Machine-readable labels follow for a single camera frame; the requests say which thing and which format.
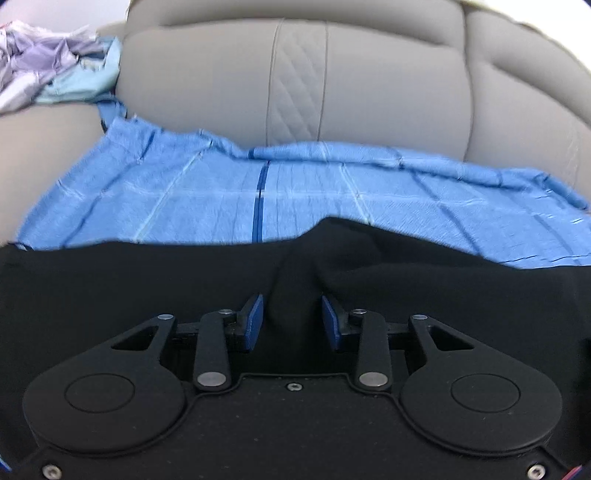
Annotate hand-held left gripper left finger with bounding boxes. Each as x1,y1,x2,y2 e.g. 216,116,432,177
110,294,265,393

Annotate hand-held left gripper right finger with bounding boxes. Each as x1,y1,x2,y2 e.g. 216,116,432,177
321,295,476,393

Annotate black pants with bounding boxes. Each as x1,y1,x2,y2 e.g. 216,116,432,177
0,217,591,467

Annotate blue checked blanket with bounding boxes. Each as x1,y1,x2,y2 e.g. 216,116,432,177
16,95,591,271

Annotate grey leather sofa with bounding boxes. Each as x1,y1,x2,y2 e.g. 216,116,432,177
0,0,591,245

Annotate light blue cloth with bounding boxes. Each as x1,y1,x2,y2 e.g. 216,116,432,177
36,37,123,104

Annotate purple white crumpled cloth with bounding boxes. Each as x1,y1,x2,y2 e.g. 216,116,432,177
0,21,100,112

